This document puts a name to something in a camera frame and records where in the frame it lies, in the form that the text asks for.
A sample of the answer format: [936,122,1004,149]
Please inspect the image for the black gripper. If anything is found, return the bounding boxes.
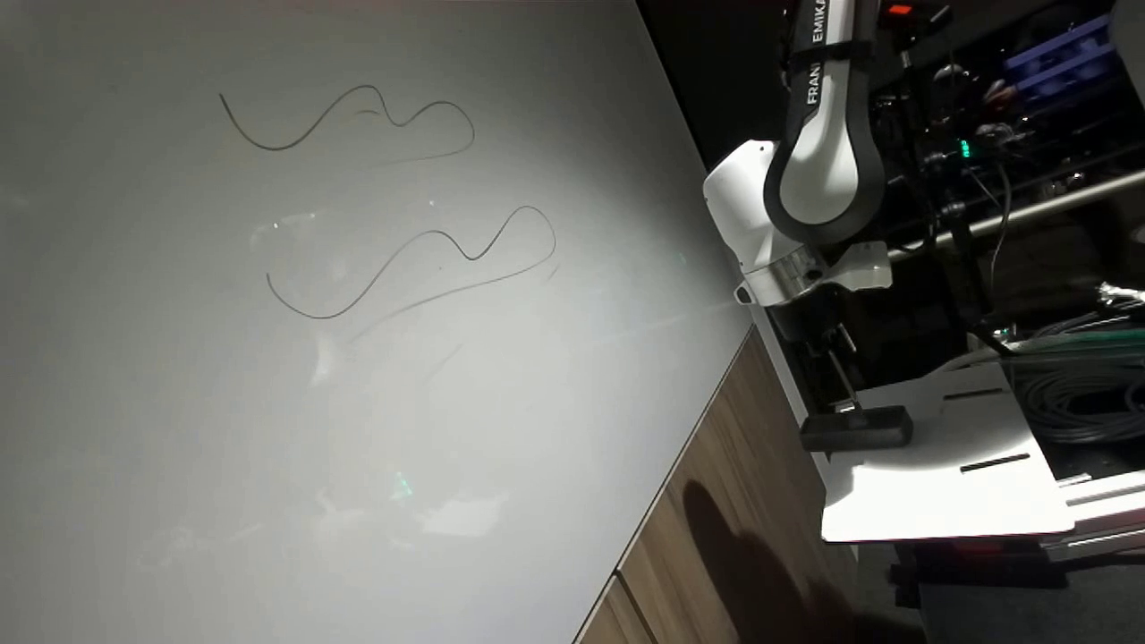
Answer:
[778,286,872,423]

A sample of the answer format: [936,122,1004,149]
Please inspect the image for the large grey whiteboard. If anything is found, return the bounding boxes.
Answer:
[0,0,765,644]

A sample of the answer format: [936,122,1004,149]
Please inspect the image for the white slotted platform board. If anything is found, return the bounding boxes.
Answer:
[815,355,1078,548]

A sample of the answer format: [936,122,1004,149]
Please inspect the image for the black tripod pole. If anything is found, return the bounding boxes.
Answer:
[878,0,1021,359]

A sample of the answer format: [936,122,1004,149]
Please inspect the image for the long metal rod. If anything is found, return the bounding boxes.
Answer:
[887,167,1145,260]

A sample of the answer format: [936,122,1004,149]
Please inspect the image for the stacked white panels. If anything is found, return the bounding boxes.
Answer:
[1050,466,1145,566]

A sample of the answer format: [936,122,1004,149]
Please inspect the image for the dark electronics rack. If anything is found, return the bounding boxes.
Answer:
[701,0,1145,361]

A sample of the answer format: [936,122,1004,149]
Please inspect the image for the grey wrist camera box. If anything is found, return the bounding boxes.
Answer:
[822,240,899,295]

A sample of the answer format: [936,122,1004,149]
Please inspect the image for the black cable coil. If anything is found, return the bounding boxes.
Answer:
[1000,322,1145,454]

